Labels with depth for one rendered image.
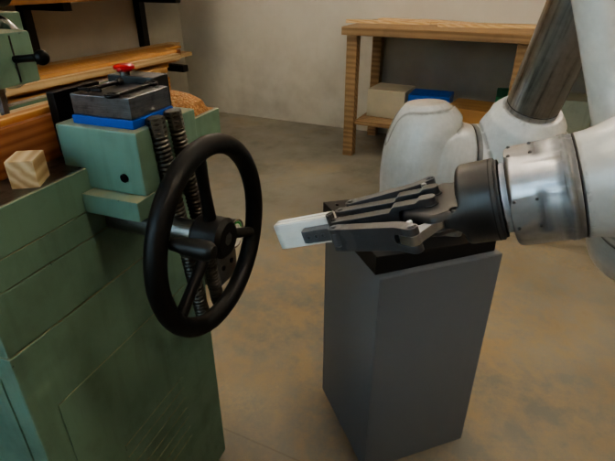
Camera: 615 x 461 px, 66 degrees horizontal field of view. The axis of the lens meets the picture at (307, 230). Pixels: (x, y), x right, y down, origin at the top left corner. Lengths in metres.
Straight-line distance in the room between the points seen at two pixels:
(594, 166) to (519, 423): 1.24
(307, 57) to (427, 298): 3.27
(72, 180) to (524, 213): 0.56
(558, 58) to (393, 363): 0.70
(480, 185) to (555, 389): 1.36
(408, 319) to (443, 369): 0.22
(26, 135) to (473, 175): 0.58
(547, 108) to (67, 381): 0.94
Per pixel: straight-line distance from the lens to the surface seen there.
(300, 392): 1.56
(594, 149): 0.43
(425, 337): 1.14
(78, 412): 0.85
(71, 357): 0.80
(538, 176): 0.42
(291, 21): 4.17
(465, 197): 0.43
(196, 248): 0.56
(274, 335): 1.75
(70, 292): 0.76
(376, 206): 0.49
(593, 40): 0.63
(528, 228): 0.43
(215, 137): 0.65
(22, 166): 0.69
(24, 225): 0.68
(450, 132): 1.01
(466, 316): 1.17
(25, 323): 0.72
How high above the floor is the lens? 1.14
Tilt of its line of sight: 28 degrees down
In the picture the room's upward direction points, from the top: straight up
